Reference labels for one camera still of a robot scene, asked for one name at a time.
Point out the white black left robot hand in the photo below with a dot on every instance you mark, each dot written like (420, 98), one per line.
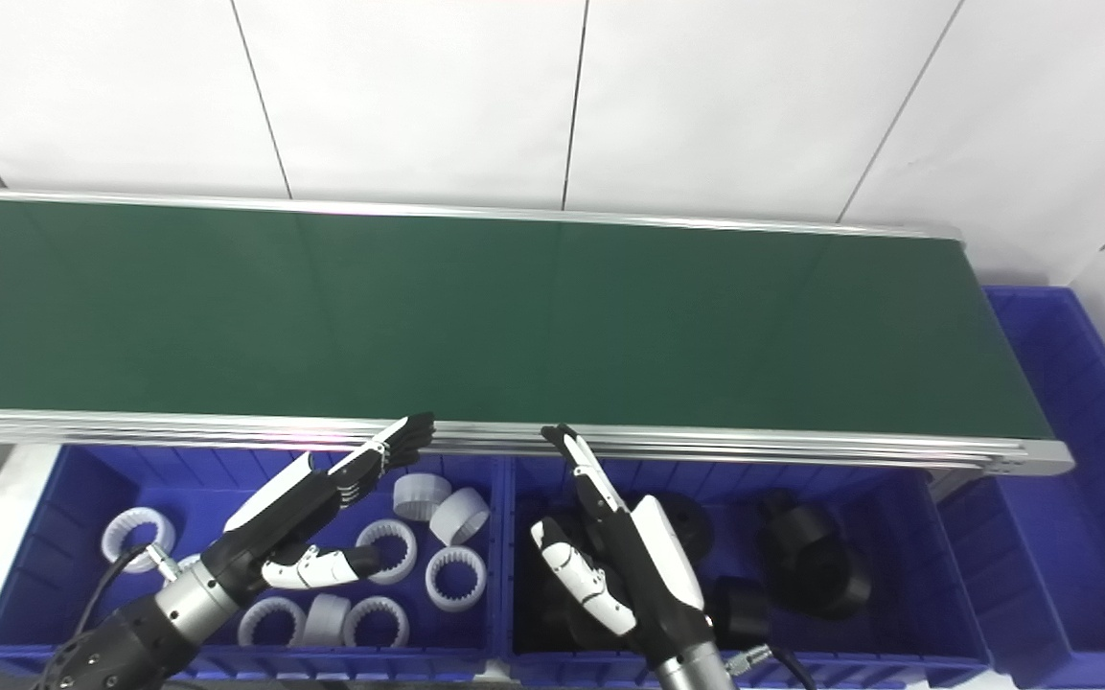
(269, 503)

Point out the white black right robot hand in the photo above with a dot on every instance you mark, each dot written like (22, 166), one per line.
(667, 556)

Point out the blue bin holding white rings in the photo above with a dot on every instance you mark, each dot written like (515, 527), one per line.
(63, 537)

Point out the blue bin holding black parts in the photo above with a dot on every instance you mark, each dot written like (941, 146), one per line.
(897, 575)

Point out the large empty blue bin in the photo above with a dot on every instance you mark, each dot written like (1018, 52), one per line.
(1070, 479)

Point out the green conveyor belt aluminium frame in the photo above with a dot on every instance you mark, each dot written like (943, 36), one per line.
(514, 316)

